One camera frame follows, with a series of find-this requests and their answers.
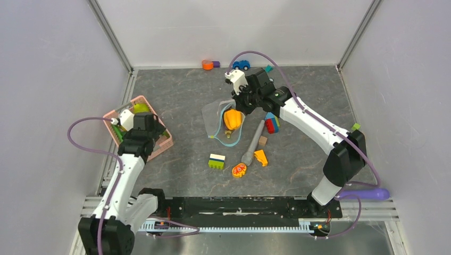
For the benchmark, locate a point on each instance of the pink plastic basket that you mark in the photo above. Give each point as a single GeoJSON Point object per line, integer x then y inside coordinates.
{"type": "Point", "coordinates": [164, 142]}

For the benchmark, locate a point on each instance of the clear zip top bag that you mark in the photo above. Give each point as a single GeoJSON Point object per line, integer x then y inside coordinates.
{"type": "Point", "coordinates": [214, 125]}

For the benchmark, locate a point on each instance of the yellow toy corn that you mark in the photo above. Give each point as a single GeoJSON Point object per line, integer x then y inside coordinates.
{"type": "Point", "coordinates": [232, 119]}

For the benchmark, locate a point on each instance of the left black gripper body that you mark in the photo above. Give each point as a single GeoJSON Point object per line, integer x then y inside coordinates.
{"type": "Point", "coordinates": [158, 129]}

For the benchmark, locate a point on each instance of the blue toy car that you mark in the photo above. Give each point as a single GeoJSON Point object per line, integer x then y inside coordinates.
{"type": "Point", "coordinates": [241, 65]}

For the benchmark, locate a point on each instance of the orange half-round block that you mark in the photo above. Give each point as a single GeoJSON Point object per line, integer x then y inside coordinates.
{"type": "Point", "coordinates": [207, 65]}

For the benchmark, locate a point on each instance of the grey toy microphone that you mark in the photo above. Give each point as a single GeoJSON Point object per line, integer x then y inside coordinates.
{"type": "Point", "coordinates": [247, 157]}

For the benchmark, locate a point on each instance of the orange toy wedge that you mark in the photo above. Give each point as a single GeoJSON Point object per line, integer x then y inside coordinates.
{"type": "Point", "coordinates": [261, 157]}

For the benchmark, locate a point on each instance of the teal triangle block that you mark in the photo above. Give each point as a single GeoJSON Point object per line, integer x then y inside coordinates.
{"type": "Point", "coordinates": [268, 68]}

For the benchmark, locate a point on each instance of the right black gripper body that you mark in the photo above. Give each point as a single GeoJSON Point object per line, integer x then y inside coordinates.
{"type": "Point", "coordinates": [248, 101]}

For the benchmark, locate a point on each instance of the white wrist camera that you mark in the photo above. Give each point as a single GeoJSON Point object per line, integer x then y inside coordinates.
{"type": "Point", "coordinates": [238, 79]}
{"type": "Point", "coordinates": [124, 120]}

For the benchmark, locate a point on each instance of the blue green red block stack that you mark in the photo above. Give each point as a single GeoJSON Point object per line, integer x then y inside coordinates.
{"type": "Point", "coordinates": [272, 123]}

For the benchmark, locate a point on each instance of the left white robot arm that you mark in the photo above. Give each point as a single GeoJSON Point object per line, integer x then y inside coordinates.
{"type": "Point", "coordinates": [112, 227]}

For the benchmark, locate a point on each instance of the lime green cube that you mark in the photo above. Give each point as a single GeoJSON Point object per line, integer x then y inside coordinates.
{"type": "Point", "coordinates": [355, 127]}

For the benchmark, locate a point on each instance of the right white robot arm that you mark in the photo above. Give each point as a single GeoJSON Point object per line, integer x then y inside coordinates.
{"type": "Point", "coordinates": [345, 150]}

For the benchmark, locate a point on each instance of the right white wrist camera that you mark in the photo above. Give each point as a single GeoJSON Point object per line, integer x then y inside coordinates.
{"type": "Point", "coordinates": [238, 79]}

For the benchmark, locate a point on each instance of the light green toy bean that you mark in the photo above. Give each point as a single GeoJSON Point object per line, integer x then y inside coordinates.
{"type": "Point", "coordinates": [118, 132]}

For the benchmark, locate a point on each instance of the green white brick stack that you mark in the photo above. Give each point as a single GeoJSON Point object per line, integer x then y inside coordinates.
{"type": "Point", "coordinates": [216, 161]}

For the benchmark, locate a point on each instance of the green toy pear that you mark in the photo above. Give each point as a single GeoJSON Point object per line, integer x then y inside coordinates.
{"type": "Point", "coordinates": [141, 108]}

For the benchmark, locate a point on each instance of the small brown cube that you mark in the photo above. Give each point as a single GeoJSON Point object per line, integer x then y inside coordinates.
{"type": "Point", "coordinates": [262, 141]}

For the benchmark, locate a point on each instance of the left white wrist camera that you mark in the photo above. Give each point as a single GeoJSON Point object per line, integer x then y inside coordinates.
{"type": "Point", "coordinates": [124, 120]}

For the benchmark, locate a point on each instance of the yellow red round toy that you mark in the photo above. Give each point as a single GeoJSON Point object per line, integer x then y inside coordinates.
{"type": "Point", "coordinates": [239, 170]}

